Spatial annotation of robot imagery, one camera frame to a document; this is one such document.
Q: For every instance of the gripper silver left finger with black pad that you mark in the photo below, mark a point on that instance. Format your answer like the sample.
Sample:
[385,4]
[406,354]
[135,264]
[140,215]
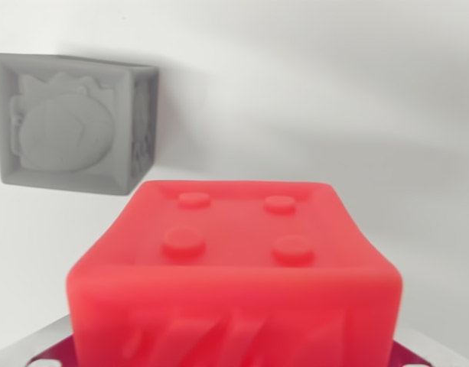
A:
[56,349]

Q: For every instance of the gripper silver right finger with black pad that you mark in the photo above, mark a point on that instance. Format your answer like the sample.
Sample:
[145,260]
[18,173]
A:
[414,353]

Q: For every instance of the red embossed cube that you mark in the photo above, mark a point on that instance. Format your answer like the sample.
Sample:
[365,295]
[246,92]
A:
[234,275]

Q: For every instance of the grey embossed cube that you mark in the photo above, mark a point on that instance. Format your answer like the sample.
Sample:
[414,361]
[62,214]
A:
[66,122]

